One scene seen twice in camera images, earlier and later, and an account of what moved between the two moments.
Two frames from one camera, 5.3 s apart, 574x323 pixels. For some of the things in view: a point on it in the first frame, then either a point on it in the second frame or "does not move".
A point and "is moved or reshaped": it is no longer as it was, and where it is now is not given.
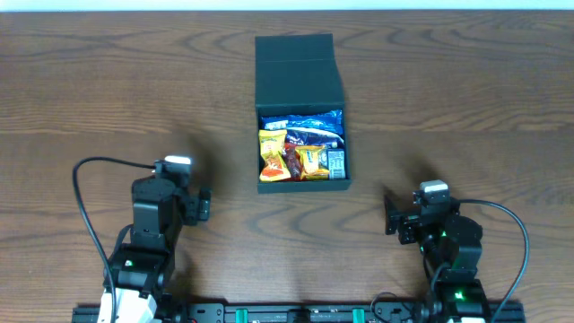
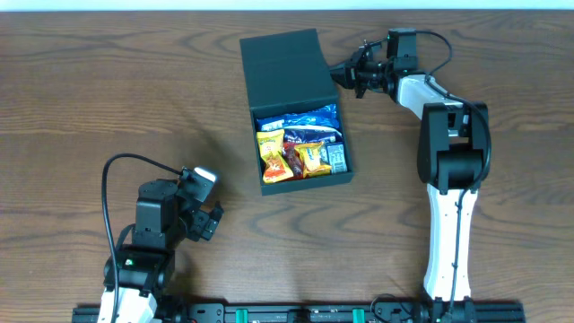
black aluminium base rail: x=302 y=312 does not move
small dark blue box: x=336 y=163 is moved or reshaped
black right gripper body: x=412 y=231 → x=370 y=73
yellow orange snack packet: x=275 y=166 does not move
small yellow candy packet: x=314 y=162 is moved or reshaped
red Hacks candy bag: x=293 y=161 does not move
